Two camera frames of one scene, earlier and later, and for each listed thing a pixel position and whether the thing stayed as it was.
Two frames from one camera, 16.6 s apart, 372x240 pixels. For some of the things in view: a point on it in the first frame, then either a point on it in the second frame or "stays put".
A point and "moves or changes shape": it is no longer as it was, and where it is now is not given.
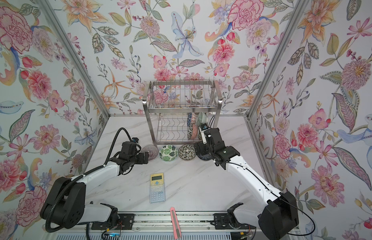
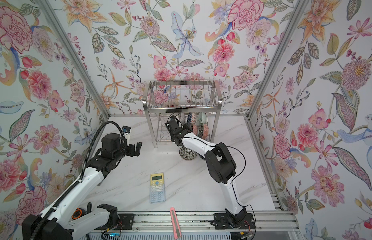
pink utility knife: [176, 229] stays put
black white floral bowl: [189, 132] moves or changes shape
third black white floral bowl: [186, 152] stays put
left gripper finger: [142, 158] → [131, 149]
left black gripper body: [132, 160] → [119, 155]
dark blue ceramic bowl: [205, 157] stays put
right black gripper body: [211, 152] → [186, 129]
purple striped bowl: [153, 151] → [182, 118]
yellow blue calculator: [157, 190] stays put
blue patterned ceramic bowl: [189, 118] stays put
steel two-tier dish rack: [169, 103] stays put
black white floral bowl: [200, 136] stays put
